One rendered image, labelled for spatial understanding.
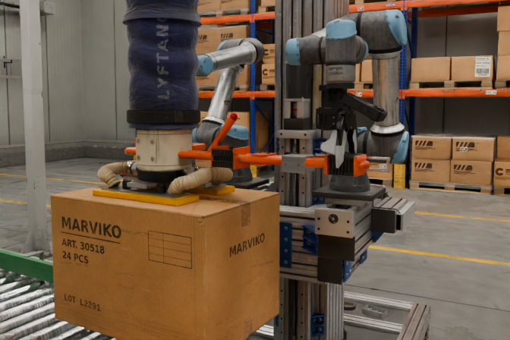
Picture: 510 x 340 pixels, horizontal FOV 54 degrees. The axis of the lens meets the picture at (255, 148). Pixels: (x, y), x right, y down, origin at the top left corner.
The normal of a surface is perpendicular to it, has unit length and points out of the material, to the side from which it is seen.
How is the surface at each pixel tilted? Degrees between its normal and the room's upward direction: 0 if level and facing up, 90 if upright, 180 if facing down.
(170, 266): 90
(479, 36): 90
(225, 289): 90
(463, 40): 90
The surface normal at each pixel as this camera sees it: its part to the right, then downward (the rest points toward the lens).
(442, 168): -0.45, 0.07
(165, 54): 0.29, -0.27
